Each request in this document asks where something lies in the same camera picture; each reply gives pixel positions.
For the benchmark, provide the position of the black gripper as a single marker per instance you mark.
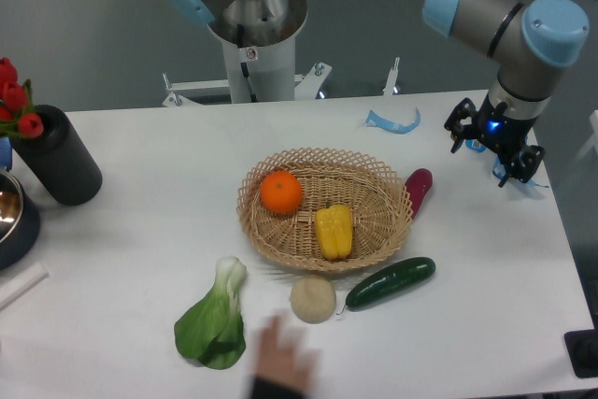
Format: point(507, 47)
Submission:
point(503, 123)

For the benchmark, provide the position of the yellow bell pepper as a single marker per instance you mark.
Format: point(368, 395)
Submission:
point(334, 232)

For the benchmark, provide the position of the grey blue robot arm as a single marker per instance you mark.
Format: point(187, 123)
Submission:
point(534, 45)

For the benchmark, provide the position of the woven wicker basket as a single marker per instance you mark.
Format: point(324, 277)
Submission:
point(377, 197)

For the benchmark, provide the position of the blurred human hand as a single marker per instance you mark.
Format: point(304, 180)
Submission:
point(283, 367)

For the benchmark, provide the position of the purple sweet potato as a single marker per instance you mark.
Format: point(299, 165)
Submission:
point(418, 184)

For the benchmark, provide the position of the blue tape strip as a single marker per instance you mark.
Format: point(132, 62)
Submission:
point(373, 120)

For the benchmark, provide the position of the green cucumber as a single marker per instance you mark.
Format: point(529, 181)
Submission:
point(388, 282)

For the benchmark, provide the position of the orange fruit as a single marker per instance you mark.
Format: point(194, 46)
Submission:
point(281, 192)

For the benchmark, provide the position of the black device at edge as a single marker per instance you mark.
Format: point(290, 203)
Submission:
point(582, 350)

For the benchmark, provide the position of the beige round bun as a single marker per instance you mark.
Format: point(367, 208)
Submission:
point(313, 299)

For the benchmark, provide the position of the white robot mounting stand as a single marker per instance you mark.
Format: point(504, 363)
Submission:
point(254, 75)

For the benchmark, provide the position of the green bok choy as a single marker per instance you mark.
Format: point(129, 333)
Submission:
point(212, 331)

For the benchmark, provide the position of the black cylindrical vase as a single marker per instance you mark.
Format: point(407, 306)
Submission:
point(60, 160)

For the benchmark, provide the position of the red tulip flowers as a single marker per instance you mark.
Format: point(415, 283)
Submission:
point(19, 118)

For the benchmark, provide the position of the white stick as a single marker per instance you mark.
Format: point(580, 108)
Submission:
point(16, 287)

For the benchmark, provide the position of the metal bowl dark base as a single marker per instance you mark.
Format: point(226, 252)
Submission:
point(20, 221)

